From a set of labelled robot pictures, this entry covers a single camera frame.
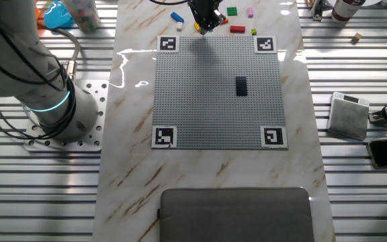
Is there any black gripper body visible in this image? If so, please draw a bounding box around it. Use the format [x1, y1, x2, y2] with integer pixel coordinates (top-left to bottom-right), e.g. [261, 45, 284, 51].
[187, 0, 226, 25]

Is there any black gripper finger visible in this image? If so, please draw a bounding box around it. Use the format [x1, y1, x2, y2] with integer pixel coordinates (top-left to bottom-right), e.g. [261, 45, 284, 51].
[204, 15, 226, 34]
[193, 15, 208, 36]

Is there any black Lego brick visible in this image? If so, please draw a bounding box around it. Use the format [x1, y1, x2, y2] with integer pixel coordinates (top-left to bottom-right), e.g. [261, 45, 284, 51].
[235, 76, 249, 97]

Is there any blue Lego brick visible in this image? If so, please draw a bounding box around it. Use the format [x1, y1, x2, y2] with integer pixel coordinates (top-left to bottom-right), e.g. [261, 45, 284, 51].
[170, 11, 185, 24]

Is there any grey Lego baseplate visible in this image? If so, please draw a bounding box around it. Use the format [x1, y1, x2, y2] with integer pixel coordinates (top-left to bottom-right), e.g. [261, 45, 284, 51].
[151, 35, 289, 151]

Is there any black white ArUco marker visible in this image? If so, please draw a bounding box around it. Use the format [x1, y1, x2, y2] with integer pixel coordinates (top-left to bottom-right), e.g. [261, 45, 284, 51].
[150, 125, 178, 149]
[260, 125, 288, 149]
[253, 36, 278, 54]
[157, 35, 180, 54]

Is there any clear plastic cup with bricks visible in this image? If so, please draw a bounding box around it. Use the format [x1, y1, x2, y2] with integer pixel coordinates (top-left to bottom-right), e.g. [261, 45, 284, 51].
[62, 0, 101, 34]

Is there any red white bottle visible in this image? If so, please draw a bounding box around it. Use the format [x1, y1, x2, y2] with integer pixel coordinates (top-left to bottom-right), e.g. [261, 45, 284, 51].
[331, 0, 366, 24]

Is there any silver digital scale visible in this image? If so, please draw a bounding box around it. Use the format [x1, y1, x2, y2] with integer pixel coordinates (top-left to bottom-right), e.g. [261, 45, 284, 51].
[326, 91, 371, 141]

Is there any grey fabric pad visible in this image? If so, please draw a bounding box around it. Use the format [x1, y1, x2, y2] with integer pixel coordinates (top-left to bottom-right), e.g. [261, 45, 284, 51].
[158, 187, 315, 242]

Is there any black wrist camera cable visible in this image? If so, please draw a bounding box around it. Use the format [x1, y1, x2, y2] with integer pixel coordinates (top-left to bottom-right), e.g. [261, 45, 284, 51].
[148, 0, 191, 6]

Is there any grey metal bracket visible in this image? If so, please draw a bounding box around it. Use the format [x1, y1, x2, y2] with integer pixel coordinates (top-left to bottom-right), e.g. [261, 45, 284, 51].
[310, 0, 327, 22]

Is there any perforated metal robot base plate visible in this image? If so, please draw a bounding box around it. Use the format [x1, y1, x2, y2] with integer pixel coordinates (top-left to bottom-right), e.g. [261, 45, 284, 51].
[23, 79, 110, 153]

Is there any grey robot conduit cable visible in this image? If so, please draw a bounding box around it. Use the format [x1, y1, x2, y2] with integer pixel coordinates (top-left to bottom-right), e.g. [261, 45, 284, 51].
[35, 25, 82, 83]

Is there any blue toy shovel yellow handle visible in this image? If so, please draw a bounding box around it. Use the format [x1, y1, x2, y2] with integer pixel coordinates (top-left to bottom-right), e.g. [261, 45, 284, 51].
[44, 0, 77, 30]

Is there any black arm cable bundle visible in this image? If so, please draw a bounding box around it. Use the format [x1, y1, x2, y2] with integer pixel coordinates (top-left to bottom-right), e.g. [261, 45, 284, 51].
[0, 0, 77, 141]

